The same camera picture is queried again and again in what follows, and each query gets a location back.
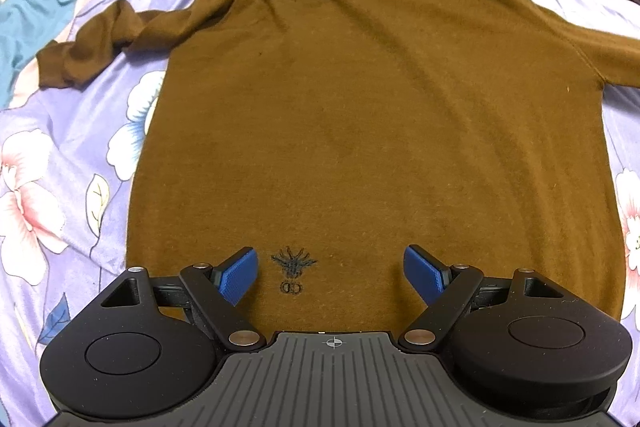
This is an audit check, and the brown knit sweater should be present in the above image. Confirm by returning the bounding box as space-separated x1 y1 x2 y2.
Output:
37 0 639 334

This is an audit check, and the teal blue blanket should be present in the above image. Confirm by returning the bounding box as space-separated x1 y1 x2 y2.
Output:
0 0 144 108

